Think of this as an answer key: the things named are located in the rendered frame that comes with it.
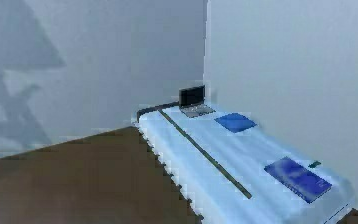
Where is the black and grey laptop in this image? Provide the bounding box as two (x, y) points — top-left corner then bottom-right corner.
(178, 85), (216, 119)

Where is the pale blue bed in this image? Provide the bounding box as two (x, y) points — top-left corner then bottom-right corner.
(133, 101), (358, 224)

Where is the small blue pillow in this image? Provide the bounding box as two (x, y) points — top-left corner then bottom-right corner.
(214, 112), (258, 134)

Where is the large blue pillow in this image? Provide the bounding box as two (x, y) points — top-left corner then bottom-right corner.
(263, 156), (333, 204)

